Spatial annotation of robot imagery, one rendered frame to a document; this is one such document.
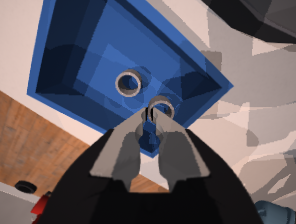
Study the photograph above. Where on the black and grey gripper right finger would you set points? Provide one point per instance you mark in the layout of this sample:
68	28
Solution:
184	156

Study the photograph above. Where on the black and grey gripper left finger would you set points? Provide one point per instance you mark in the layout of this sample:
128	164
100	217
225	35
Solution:
114	156

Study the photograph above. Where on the grey metal bushing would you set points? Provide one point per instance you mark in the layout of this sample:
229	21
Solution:
160	99
126	91

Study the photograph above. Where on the blue crate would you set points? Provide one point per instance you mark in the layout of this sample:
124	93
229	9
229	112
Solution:
81	47

